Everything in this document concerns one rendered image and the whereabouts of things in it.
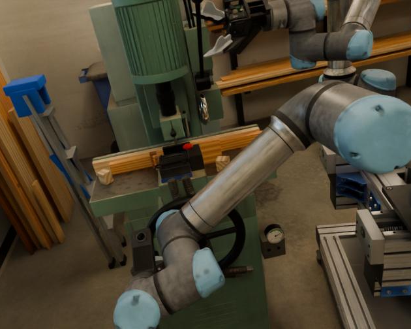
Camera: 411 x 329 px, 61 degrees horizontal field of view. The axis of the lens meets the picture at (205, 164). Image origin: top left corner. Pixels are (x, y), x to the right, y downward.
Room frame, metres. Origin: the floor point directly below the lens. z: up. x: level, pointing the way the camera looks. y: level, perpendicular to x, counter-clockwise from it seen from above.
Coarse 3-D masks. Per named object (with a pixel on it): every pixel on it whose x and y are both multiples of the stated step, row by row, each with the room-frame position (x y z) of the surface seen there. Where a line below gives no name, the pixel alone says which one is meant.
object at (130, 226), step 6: (252, 192) 0.97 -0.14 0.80; (246, 198) 0.96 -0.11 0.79; (252, 198) 0.96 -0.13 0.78; (240, 204) 0.96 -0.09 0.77; (246, 204) 0.96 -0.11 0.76; (252, 204) 0.96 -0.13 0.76; (240, 210) 0.96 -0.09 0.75; (246, 210) 0.96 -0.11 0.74; (252, 210) 0.96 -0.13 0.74; (126, 216) 0.97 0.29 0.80; (246, 216) 0.96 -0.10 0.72; (126, 222) 0.94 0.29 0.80; (132, 222) 0.94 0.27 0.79; (138, 222) 0.94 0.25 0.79; (144, 222) 0.94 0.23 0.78; (222, 222) 0.95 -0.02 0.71; (126, 228) 0.93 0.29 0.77; (132, 228) 0.94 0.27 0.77; (138, 228) 0.94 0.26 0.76; (156, 234) 0.94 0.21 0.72
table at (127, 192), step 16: (128, 176) 1.05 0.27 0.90; (144, 176) 1.03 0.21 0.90; (208, 176) 0.95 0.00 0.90; (272, 176) 0.96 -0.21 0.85; (96, 192) 0.99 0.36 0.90; (112, 192) 0.97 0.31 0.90; (128, 192) 0.95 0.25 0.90; (144, 192) 0.94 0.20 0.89; (96, 208) 0.93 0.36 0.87; (112, 208) 0.93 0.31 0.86; (128, 208) 0.94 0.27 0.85
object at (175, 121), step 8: (160, 112) 1.15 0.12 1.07; (160, 120) 1.07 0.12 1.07; (168, 120) 1.06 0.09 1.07; (176, 120) 1.06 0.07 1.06; (168, 128) 1.06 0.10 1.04; (176, 128) 1.06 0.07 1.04; (184, 128) 1.08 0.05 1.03; (168, 136) 1.06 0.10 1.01; (176, 136) 1.06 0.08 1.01; (184, 136) 1.06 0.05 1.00
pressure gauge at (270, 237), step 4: (272, 224) 0.92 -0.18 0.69; (276, 224) 0.92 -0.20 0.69; (268, 228) 0.91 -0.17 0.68; (272, 228) 0.90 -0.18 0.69; (276, 228) 0.90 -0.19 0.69; (280, 228) 0.90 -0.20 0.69; (264, 232) 0.92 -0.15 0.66; (268, 232) 0.90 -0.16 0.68; (272, 232) 0.90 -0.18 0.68; (276, 232) 0.90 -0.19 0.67; (280, 232) 0.90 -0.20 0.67; (268, 236) 0.90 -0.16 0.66; (272, 236) 0.90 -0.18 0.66; (276, 236) 0.90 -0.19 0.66; (280, 236) 0.90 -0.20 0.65; (268, 240) 0.90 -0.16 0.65; (272, 240) 0.90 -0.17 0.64; (276, 240) 0.90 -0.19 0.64; (280, 240) 0.90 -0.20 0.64
